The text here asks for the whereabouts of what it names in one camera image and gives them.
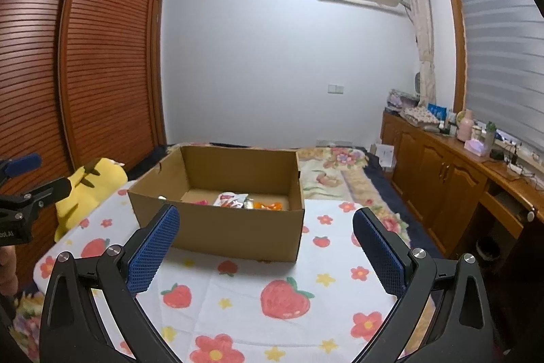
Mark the person's left hand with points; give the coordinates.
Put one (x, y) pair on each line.
(8, 271)

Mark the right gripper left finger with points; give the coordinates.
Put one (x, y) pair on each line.
(71, 328)

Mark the yellow plush toy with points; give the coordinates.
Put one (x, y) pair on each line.
(91, 184)

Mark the wooden desk cabinet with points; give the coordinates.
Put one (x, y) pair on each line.
(443, 185)

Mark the white wall switch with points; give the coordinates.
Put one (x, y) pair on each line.
(335, 89)

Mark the pink tissue box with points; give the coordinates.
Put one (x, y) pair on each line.
(476, 147)

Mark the white orange snack bag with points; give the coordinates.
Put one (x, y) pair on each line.
(277, 206)

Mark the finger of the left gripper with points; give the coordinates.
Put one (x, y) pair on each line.
(12, 168)
(46, 194)

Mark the brown cardboard box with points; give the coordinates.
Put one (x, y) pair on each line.
(193, 173)

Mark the pink thermos bottle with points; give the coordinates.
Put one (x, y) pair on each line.
(465, 123)

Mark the folded patterned cloth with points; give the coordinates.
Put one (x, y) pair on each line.
(419, 117)

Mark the grey window blind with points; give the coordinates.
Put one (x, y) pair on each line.
(504, 66)

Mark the white power strip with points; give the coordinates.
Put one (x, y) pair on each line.
(511, 171)

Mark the cream curtain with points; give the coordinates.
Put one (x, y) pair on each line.
(420, 14)

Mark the white blue snack bag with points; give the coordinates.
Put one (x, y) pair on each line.
(231, 200)

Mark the wooden louvred wardrobe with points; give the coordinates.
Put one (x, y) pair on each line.
(79, 81)

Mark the flower strawberry print sheet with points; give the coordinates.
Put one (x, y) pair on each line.
(325, 307)

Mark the blue packet on desk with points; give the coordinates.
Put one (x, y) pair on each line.
(439, 112)

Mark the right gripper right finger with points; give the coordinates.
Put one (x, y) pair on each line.
(461, 327)

